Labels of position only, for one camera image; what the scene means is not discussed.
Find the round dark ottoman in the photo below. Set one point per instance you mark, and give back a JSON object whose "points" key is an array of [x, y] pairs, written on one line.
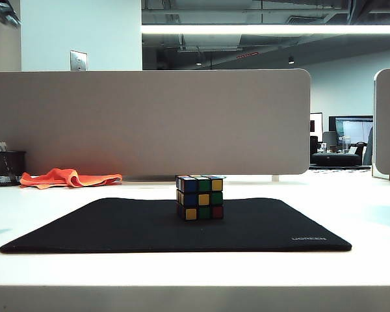
{"points": [[335, 160]]}

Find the narrow beige desk divider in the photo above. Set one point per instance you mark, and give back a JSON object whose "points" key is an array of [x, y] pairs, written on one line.
{"points": [[389, 123]]}

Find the black fabric mouse pad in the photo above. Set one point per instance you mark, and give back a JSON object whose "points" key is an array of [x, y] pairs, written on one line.
{"points": [[178, 230]]}

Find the black mesh pen holder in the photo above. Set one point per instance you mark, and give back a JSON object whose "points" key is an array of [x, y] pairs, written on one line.
{"points": [[7, 168]]}

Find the orange cloth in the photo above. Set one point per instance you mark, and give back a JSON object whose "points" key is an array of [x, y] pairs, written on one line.
{"points": [[70, 179]]}

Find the metal wall switch plate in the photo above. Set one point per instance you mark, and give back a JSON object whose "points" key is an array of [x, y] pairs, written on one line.
{"points": [[78, 60]]}

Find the multicoloured puzzle cube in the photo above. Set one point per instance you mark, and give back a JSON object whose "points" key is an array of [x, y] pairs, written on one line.
{"points": [[201, 201]]}

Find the large dark display screen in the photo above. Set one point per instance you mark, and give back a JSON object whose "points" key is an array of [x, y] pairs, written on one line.
{"points": [[352, 127]]}

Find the wide beige desk divider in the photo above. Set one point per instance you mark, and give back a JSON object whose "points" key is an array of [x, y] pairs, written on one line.
{"points": [[149, 123]]}

